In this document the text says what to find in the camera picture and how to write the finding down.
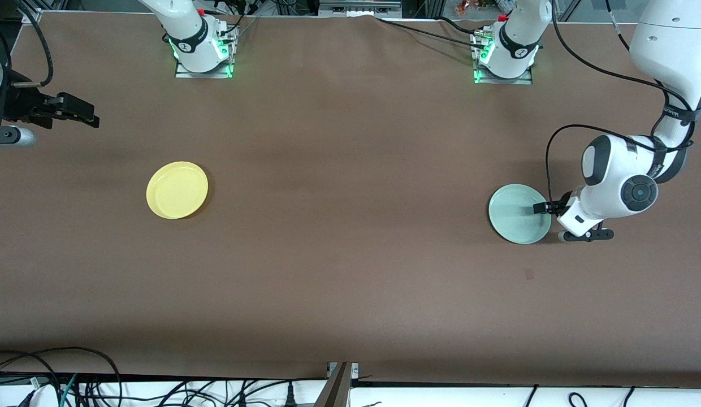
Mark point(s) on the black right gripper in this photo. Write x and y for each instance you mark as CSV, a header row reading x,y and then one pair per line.
x,y
21,104

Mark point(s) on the small metal angle bracket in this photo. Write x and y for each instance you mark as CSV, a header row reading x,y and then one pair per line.
x,y
355,370

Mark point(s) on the metal rail with sockets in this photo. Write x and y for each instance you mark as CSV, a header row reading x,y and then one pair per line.
x,y
359,7

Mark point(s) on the brown table cover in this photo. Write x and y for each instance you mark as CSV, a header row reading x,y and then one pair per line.
x,y
350,254

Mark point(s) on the aluminium extrusion post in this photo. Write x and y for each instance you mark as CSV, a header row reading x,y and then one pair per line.
x,y
334,390

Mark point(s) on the aluminium corner bracket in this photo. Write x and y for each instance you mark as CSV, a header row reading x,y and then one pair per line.
x,y
33,15

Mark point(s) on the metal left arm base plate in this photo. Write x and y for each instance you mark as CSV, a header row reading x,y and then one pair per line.
x,y
481,78

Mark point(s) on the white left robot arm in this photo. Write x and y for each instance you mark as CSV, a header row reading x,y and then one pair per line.
x,y
610,181

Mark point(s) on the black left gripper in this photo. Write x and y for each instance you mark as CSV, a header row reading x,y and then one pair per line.
x,y
563,202

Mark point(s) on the pale green plate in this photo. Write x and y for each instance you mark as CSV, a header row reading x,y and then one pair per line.
x,y
517,217

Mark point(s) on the yellow plate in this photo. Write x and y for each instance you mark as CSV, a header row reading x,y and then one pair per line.
x,y
177,190

